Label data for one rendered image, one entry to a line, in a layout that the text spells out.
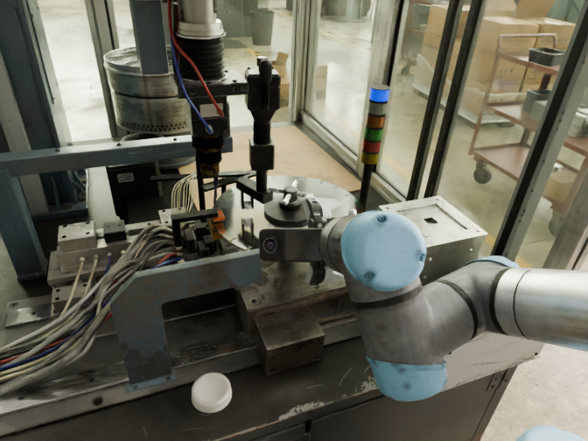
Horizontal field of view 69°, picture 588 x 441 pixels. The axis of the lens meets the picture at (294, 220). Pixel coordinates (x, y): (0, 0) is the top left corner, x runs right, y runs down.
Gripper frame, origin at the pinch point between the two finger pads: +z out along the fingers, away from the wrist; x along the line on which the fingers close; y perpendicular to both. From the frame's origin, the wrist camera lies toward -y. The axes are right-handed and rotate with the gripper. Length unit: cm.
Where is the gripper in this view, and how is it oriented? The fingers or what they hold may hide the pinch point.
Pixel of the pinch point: (304, 240)
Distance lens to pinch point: 74.5
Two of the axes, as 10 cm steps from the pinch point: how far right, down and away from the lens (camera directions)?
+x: -0.4, -10.0, 0.1
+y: 9.9, -0.4, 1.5
